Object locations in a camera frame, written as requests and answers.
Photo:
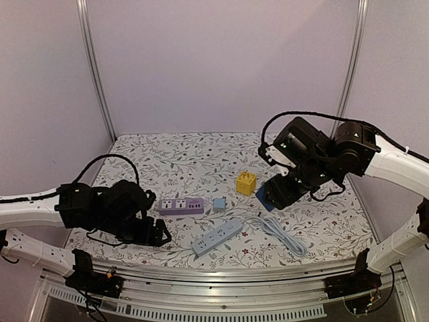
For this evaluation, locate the grey-blue power strip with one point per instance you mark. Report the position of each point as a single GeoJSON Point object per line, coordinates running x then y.
{"type": "Point", "coordinates": [216, 237]}

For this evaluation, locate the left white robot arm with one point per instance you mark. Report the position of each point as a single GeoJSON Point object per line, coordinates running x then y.
{"type": "Point", "coordinates": [119, 210]}

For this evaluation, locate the left aluminium frame post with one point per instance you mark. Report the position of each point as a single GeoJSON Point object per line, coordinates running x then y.
{"type": "Point", "coordinates": [87, 37]}

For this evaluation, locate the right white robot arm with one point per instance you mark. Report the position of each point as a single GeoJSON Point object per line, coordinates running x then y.
{"type": "Point", "coordinates": [308, 158]}

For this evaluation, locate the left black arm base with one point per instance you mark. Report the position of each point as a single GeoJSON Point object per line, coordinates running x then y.
{"type": "Point", "coordinates": [104, 284]}

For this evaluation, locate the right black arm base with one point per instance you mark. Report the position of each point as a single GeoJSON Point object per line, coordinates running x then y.
{"type": "Point", "coordinates": [352, 283]}

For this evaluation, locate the yellow cube plug adapter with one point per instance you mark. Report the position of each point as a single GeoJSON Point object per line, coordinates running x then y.
{"type": "Point", "coordinates": [246, 183]}

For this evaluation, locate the small light blue adapter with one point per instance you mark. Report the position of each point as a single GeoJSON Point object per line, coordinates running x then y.
{"type": "Point", "coordinates": [219, 204]}

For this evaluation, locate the blue cube plug adapter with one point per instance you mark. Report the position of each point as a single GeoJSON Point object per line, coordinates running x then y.
{"type": "Point", "coordinates": [267, 197]}

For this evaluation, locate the aluminium frame post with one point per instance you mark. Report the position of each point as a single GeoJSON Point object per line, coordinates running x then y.
{"type": "Point", "coordinates": [358, 35]}
{"type": "Point", "coordinates": [87, 37]}

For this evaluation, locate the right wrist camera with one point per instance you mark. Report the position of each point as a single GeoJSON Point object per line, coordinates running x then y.
{"type": "Point", "coordinates": [274, 157]}

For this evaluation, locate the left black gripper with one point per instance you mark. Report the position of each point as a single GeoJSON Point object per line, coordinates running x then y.
{"type": "Point", "coordinates": [145, 237]}

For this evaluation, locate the floral patterned table mat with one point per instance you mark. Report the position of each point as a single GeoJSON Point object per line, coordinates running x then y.
{"type": "Point", "coordinates": [206, 165]}

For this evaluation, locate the purple power strip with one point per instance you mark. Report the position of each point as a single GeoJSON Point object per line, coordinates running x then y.
{"type": "Point", "coordinates": [187, 206]}

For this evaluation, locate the right aluminium frame post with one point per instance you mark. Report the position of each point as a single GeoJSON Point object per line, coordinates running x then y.
{"type": "Point", "coordinates": [358, 35]}

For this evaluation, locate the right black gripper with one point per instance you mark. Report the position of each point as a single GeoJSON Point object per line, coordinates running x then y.
{"type": "Point", "coordinates": [286, 187]}

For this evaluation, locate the aluminium front rail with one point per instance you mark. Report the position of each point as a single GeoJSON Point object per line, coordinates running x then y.
{"type": "Point", "coordinates": [283, 293]}

